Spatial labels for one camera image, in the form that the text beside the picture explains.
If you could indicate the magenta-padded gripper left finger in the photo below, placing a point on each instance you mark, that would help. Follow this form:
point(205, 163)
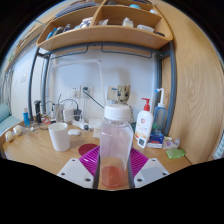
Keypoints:
point(75, 171)

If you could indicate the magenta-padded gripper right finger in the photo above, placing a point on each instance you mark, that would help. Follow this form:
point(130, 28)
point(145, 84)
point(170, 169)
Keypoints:
point(151, 171)

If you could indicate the clear bottle with white cap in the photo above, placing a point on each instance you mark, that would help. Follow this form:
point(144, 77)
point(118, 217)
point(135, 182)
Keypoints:
point(116, 146)

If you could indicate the flat round red coaster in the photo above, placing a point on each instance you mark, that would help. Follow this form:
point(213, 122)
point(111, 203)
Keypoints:
point(87, 149)

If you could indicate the small white thermometer display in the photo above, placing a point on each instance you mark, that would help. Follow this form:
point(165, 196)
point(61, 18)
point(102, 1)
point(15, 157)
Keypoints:
point(142, 142)

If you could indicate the blue and white packet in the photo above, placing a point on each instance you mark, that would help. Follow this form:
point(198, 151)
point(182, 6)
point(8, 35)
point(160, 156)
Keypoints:
point(155, 140)

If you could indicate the pale pink tissue pack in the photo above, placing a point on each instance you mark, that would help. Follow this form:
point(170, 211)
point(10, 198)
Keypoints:
point(171, 144)

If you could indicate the white cup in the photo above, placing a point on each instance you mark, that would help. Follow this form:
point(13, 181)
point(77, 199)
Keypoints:
point(60, 136)

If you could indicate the small white oval case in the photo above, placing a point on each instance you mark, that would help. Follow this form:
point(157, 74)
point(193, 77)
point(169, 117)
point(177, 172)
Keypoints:
point(74, 132)

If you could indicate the white pump bottle red pump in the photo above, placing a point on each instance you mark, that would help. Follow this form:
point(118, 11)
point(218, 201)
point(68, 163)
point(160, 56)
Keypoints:
point(144, 125)

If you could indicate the black charger block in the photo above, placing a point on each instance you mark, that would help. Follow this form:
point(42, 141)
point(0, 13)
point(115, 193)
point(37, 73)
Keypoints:
point(77, 115)

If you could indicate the blue wash bottle white spout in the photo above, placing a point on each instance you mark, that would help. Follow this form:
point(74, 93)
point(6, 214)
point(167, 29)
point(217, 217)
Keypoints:
point(160, 115)

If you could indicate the clear glass cup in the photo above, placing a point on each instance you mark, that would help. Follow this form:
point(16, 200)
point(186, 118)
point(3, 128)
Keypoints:
point(59, 113)

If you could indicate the black cylindrical device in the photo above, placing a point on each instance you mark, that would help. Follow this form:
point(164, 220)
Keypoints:
point(38, 111)

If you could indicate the white seashell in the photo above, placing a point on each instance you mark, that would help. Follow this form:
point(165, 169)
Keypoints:
point(9, 136)
point(18, 129)

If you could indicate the small blue bottle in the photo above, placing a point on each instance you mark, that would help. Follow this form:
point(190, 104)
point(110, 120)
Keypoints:
point(26, 117)

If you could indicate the brown tree figure toy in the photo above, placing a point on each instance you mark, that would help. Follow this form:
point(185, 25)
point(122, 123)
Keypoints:
point(123, 93)

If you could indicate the white wall socket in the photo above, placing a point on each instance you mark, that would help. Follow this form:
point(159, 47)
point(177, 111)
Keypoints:
point(75, 91)

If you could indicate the grey metal desk frame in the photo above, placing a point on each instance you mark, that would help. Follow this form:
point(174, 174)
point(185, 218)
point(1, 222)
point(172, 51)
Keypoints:
point(172, 86)

